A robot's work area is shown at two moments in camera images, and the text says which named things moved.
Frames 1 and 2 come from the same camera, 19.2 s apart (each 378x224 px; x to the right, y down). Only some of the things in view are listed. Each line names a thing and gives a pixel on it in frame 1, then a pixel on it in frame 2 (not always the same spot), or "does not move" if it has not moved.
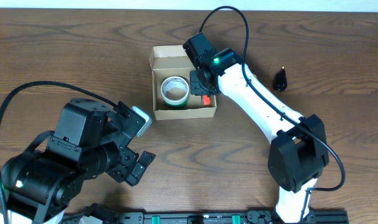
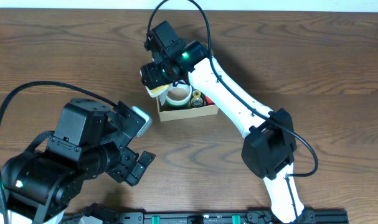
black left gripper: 126,165 does not move
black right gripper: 200,83 to 154,78
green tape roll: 179,106 does not move
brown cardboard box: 172,85 does not move
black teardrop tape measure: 280,81 to 198,98
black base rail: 250,217 does not move
